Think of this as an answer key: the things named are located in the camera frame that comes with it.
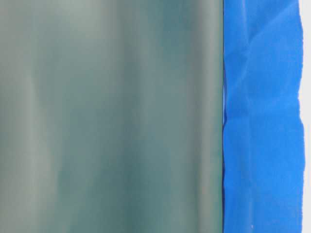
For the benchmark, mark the grey-green blurred panel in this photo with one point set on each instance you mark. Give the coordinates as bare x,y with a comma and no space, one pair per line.
111,116

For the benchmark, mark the yellow white checked towel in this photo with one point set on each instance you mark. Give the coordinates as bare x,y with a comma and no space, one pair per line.
305,110

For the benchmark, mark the blue table cloth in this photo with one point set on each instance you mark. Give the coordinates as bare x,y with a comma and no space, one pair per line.
263,136

